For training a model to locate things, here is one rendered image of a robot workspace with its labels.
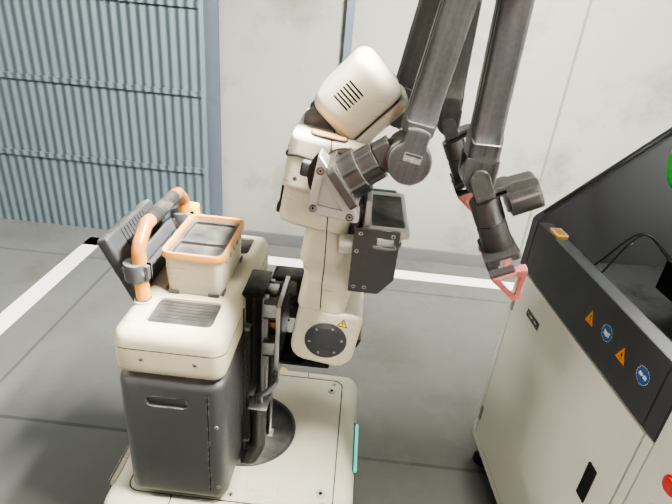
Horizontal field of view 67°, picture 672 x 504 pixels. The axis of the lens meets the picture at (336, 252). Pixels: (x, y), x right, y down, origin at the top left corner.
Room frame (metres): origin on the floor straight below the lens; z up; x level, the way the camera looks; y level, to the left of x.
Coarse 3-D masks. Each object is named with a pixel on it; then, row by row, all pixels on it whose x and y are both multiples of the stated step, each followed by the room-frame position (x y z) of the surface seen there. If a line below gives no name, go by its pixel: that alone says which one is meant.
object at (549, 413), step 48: (528, 288) 1.31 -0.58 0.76; (528, 336) 1.23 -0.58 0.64; (528, 384) 1.15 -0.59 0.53; (576, 384) 0.96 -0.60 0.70; (480, 432) 1.34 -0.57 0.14; (528, 432) 1.07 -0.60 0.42; (576, 432) 0.90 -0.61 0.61; (624, 432) 0.77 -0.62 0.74; (528, 480) 1.00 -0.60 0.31; (576, 480) 0.84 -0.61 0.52
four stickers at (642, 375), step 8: (592, 312) 1.00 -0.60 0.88; (592, 320) 0.99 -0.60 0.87; (592, 328) 0.98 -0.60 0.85; (608, 328) 0.93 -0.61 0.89; (600, 336) 0.94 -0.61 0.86; (608, 336) 0.92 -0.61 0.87; (608, 344) 0.91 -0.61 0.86; (616, 352) 0.88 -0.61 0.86; (624, 352) 0.86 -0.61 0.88; (624, 360) 0.85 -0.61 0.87; (640, 368) 0.81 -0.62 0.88; (640, 376) 0.80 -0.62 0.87; (648, 376) 0.78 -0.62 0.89; (640, 384) 0.79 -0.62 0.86
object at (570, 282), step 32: (544, 224) 1.35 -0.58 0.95; (544, 256) 1.27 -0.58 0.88; (576, 256) 1.15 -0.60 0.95; (544, 288) 1.22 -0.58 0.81; (576, 288) 1.09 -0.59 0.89; (608, 288) 1.00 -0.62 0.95; (576, 320) 1.04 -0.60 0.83; (608, 320) 0.94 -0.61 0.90; (640, 320) 0.88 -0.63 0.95; (608, 352) 0.90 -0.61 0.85; (640, 352) 0.82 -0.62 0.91; (640, 416) 0.76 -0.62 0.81
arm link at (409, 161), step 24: (456, 0) 0.87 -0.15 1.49; (456, 24) 0.87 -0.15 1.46; (432, 48) 0.88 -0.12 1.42; (456, 48) 0.87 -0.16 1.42; (432, 72) 0.87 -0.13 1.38; (432, 96) 0.87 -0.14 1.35; (408, 120) 0.87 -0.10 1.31; (432, 120) 0.87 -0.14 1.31; (408, 144) 0.85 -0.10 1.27; (408, 168) 0.85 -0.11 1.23
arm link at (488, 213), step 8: (504, 192) 0.88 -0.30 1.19; (472, 200) 0.90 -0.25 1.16; (488, 200) 0.88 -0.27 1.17; (496, 200) 0.87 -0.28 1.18; (504, 200) 0.90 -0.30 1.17; (472, 208) 0.88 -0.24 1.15; (480, 208) 0.87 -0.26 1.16; (488, 208) 0.87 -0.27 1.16; (496, 208) 0.87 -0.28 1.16; (480, 216) 0.87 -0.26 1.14; (488, 216) 0.87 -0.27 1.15; (496, 216) 0.87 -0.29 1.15; (504, 216) 0.88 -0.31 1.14; (480, 224) 0.88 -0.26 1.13; (488, 224) 0.87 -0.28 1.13; (496, 224) 0.87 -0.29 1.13
